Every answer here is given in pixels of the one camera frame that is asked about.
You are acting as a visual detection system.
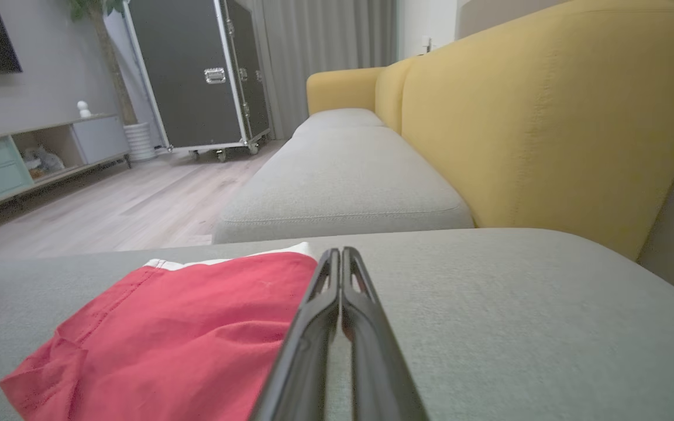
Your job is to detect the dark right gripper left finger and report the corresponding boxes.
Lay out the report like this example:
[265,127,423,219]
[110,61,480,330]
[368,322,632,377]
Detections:
[249,248,342,421]

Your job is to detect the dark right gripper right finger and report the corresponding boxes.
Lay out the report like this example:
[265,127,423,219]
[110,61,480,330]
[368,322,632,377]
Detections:
[341,246,429,421]

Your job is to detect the red jersey with white sleeves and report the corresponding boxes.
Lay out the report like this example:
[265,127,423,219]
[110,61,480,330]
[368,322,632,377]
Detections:
[0,241,319,421]

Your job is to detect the large grey sofa seat cushion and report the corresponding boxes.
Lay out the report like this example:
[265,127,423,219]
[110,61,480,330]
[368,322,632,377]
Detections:
[0,227,674,421]

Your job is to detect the white ribbed plant pot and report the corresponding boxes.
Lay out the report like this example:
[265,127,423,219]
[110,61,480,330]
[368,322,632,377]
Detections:
[123,122,157,162]

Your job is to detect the grey curtain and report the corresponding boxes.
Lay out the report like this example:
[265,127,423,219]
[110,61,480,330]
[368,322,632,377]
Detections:
[238,0,399,141]

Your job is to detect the black flight case on wheels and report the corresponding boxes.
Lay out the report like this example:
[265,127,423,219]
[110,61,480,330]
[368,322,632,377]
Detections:
[122,0,271,163]

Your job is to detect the grey plush toy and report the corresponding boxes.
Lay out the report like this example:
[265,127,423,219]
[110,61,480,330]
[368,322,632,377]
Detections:
[21,146,66,180]

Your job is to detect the green potted tree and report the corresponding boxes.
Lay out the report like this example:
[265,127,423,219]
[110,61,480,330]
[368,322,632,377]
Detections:
[68,0,139,126]

